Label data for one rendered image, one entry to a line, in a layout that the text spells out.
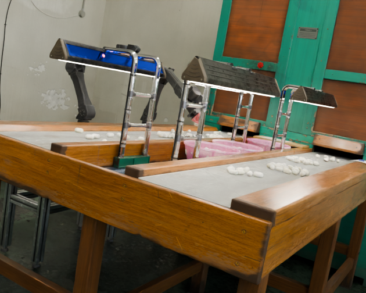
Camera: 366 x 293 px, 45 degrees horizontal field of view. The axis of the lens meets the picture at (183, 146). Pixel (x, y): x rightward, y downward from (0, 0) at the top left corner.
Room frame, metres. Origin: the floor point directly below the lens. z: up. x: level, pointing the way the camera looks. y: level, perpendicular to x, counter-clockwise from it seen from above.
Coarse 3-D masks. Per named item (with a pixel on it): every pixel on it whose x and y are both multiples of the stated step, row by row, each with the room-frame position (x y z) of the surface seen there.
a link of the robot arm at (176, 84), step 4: (164, 68) 2.78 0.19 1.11; (168, 68) 2.84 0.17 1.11; (172, 68) 2.83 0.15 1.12; (168, 72) 2.76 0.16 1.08; (172, 72) 2.78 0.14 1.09; (168, 76) 2.75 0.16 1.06; (172, 76) 2.73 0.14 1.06; (176, 76) 2.76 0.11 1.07; (168, 80) 2.75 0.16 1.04; (172, 80) 2.72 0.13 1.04; (176, 80) 2.71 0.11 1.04; (172, 84) 2.72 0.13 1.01; (176, 84) 2.68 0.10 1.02; (180, 84) 2.68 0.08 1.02; (176, 88) 2.67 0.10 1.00; (180, 88) 2.64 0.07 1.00; (176, 92) 2.67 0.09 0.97
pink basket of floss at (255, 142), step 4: (248, 140) 2.61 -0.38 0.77; (252, 140) 2.73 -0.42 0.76; (256, 140) 2.75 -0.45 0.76; (260, 140) 2.76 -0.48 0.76; (264, 140) 2.77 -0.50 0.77; (252, 144) 2.57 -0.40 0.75; (256, 144) 2.55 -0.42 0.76; (260, 144) 2.53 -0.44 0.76; (264, 144) 2.52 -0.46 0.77; (268, 144) 2.76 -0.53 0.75; (276, 144) 2.75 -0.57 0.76; (280, 144) 2.73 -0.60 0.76; (264, 148) 2.53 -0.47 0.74; (268, 148) 2.52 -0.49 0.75; (276, 148) 2.52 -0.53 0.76; (284, 148) 2.54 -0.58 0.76; (288, 148) 2.56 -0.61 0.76
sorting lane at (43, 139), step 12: (0, 132) 1.62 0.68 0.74; (12, 132) 1.66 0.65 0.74; (24, 132) 1.71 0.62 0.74; (36, 132) 1.76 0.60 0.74; (48, 132) 1.81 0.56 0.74; (60, 132) 1.87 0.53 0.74; (72, 132) 1.92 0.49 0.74; (84, 132) 1.98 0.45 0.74; (96, 132) 2.05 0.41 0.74; (108, 132) 2.12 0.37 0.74; (120, 132) 2.20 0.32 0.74; (132, 132) 2.28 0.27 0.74; (144, 132) 2.36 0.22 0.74; (156, 132) 2.46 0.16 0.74; (168, 132) 2.56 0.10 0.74; (192, 132) 2.78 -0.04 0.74; (204, 132) 2.92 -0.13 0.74; (36, 144) 1.50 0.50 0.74; (48, 144) 1.54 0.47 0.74
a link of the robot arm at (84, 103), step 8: (80, 64) 2.45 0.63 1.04; (72, 72) 2.41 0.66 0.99; (80, 72) 2.43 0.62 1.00; (72, 80) 2.42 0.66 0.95; (80, 80) 2.40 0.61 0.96; (80, 88) 2.39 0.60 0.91; (80, 96) 2.38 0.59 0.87; (88, 96) 2.41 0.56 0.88; (80, 104) 2.37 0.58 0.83; (88, 104) 2.38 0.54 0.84; (88, 112) 2.35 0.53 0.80
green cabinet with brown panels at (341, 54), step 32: (224, 0) 3.23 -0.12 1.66; (256, 0) 3.12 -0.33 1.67; (288, 0) 3.00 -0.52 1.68; (320, 0) 2.89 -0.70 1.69; (352, 0) 2.79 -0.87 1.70; (224, 32) 3.21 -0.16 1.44; (256, 32) 3.09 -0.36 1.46; (288, 32) 2.96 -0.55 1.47; (320, 32) 2.87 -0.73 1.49; (352, 32) 2.77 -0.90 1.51; (256, 64) 3.06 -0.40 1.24; (288, 64) 2.95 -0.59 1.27; (320, 64) 2.84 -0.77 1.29; (352, 64) 2.75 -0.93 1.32; (224, 96) 3.17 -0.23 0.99; (256, 96) 3.05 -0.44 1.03; (288, 96) 2.93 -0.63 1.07; (352, 96) 2.73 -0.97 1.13; (288, 128) 2.91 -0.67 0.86; (320, 128) 2.80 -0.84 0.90; (352, 128) 2.71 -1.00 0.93
